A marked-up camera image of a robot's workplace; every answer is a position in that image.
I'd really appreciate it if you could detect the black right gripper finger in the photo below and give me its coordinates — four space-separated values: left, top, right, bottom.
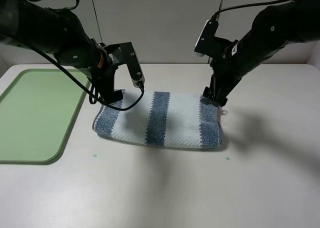
201 86 228 106

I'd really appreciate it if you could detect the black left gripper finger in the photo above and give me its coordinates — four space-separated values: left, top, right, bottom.
100 89 123 103

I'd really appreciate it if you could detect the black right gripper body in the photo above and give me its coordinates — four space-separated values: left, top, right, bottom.
208 36 250 98

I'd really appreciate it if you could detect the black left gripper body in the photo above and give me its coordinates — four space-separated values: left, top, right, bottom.
86 37 116 98

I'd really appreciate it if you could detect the blue white striped towel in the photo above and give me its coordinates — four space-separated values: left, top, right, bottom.
92 89 221 150

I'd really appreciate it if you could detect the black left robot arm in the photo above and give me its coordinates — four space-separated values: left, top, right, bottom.
0 0 123 105

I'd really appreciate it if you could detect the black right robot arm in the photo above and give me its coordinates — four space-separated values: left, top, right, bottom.
194 0 320 107

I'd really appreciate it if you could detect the green plastic tray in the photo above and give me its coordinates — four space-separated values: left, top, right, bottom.
0 69 85 164

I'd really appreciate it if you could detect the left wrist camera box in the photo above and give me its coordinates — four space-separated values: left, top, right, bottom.
120 42 145 91

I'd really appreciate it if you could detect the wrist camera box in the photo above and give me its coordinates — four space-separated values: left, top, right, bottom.
194 19 219 57
120 42 145 91

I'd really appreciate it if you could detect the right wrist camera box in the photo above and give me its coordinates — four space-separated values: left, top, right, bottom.
194 19 219 57

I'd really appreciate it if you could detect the black left camera cable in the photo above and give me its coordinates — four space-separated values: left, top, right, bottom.
9 0 146 112

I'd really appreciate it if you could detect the black camera cable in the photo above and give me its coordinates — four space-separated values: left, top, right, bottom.
209 0 320 23
9 0 146 112

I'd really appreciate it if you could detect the black right camera cable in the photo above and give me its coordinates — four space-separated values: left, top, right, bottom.
209 0 320 23

